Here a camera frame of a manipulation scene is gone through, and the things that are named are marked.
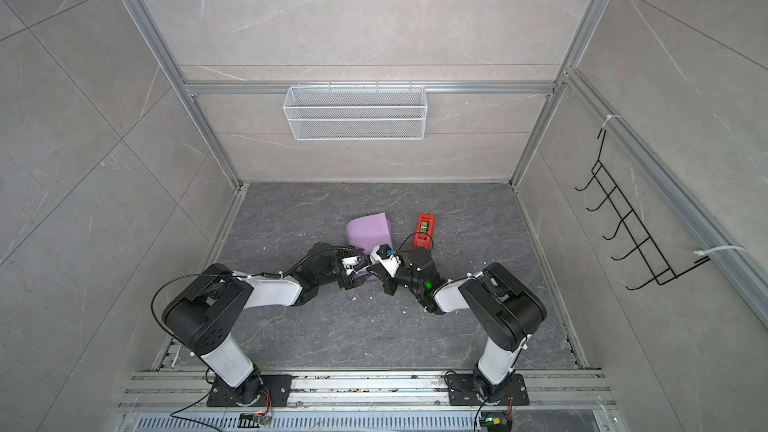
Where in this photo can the white wire mesh basket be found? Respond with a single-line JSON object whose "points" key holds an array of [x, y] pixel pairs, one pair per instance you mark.
{"points": [[360, 112]]}

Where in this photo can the black wire hook rack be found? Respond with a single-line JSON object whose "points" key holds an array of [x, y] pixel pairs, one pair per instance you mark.
{"points": [[630, 224]]}

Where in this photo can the red tape dispenser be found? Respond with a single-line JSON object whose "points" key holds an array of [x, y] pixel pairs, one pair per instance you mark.
{"points": [[423, 237]]}

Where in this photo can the aluminium rail base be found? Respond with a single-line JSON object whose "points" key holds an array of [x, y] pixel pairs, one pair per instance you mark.
{"points": [[408, 400]]}

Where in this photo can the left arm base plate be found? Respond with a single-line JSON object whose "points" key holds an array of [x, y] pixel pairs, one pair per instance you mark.
{"points": [[258, 391]]}

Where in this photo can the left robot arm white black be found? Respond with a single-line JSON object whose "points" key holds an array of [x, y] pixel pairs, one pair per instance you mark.
{"points": [[203, 314]]}

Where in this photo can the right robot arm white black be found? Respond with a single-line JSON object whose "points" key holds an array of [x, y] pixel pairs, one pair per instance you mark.
{"points": [[508, 311]]}

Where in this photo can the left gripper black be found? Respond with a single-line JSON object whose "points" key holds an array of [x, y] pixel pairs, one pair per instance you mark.
{"points": [[344, 253]]}

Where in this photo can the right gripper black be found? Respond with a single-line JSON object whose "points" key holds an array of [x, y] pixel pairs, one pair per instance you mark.
{"points": [[390, 284]]}

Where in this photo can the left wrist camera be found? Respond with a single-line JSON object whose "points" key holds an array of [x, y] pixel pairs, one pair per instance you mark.
{"points": [[352, 264]]}

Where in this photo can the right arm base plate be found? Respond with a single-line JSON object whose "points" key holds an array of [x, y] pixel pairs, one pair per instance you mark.
{"points": [[470, 389]]}

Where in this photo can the pink wrapping paper sheet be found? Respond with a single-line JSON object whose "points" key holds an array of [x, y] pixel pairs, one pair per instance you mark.
{"points": [[365, 233]]}

